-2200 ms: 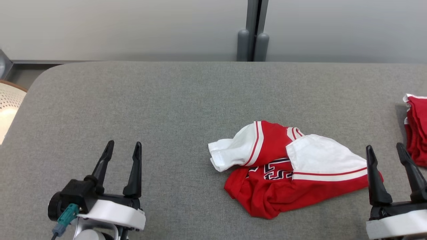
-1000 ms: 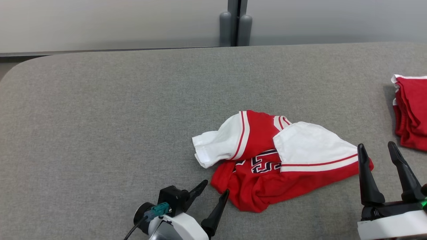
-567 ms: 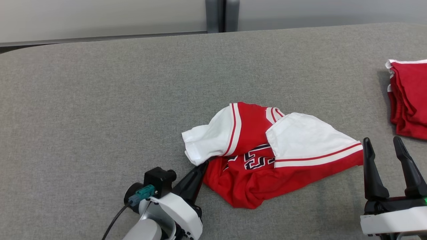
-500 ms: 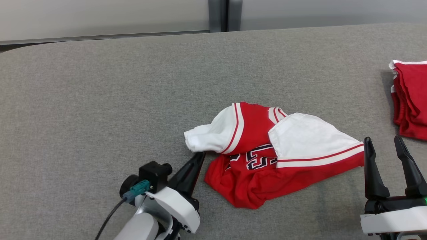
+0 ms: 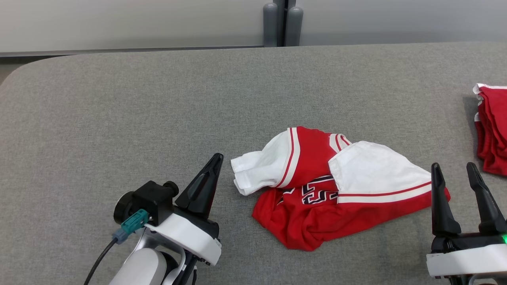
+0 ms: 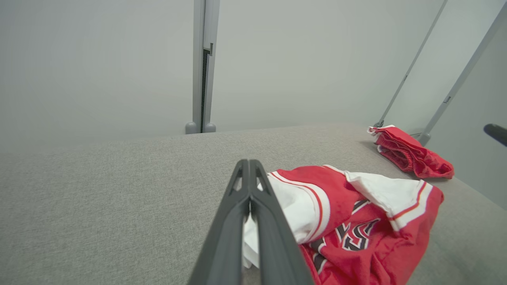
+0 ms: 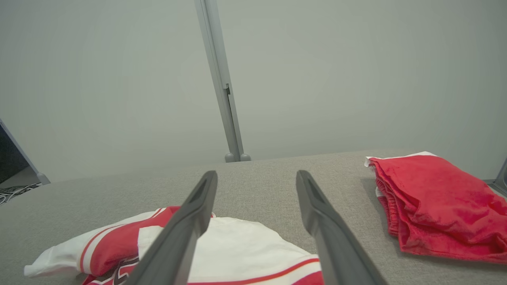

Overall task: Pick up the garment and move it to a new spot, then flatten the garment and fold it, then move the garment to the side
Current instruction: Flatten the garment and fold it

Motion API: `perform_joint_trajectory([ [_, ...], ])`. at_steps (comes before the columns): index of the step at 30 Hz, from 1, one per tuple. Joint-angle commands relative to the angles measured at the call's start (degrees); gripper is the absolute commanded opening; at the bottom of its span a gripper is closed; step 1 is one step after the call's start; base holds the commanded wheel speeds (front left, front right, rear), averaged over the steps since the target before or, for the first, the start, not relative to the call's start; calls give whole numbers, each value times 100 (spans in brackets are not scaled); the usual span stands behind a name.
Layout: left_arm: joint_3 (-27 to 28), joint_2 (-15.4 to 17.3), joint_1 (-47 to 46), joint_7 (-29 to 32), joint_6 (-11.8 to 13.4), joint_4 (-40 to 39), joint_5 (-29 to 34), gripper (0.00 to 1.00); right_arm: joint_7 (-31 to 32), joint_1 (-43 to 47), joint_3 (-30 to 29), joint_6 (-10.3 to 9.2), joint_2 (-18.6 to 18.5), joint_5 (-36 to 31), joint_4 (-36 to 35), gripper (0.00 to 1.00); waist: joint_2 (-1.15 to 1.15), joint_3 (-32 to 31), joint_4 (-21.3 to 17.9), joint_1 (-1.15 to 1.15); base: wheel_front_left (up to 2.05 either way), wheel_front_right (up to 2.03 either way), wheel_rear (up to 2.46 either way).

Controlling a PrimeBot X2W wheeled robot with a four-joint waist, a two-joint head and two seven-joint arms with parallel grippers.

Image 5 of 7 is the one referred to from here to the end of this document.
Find dark grey wall skirting strip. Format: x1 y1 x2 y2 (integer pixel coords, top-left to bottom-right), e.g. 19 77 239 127
0 46 265 59

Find grey round-topped post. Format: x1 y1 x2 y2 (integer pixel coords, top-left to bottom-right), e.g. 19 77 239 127
286 6 304 47
263 2 279 48

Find red shorts with white trim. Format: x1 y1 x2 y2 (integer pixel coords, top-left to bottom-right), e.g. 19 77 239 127
473 83 507 177

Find grey vertical partition profile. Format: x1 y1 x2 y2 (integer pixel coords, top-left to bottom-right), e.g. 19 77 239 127
273 0 297 47

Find red and white basketball jersey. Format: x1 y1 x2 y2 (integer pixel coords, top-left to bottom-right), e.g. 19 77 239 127
231 126 451 252

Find black left camera cable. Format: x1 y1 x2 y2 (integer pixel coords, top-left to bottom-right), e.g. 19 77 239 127
83 237 119 285

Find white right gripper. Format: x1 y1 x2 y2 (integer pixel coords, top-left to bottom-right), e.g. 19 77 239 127
426 161 507 278

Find teal left camera connector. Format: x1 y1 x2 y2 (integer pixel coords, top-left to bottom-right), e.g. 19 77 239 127
112 209 150 244

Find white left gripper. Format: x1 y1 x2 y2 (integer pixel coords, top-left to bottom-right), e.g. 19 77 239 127
145 153 225 267

